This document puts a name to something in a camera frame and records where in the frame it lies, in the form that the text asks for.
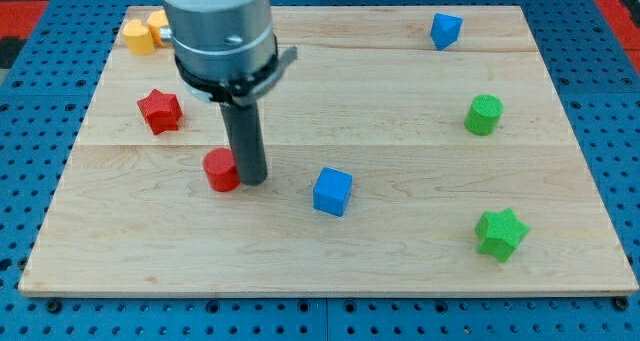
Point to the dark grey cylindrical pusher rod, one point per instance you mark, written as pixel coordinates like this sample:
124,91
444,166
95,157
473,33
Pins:
245,137

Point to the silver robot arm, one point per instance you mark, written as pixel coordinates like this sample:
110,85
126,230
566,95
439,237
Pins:
226,51

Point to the blue cube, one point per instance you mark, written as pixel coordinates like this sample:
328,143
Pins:
332,191

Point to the red cylinder block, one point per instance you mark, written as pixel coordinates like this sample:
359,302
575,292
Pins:
220,169

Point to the red star block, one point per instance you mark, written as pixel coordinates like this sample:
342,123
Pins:
161,111

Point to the orange-yellow block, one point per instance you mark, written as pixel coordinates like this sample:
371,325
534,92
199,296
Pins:
158,25

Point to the wooden board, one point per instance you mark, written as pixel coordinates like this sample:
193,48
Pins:
369,95

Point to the blue triangular prism block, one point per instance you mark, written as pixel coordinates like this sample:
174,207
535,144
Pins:
445,30

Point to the green cylinder block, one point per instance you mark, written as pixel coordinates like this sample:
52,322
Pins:
484,114

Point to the green star block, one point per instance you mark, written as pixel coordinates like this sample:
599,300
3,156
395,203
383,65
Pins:
500,233

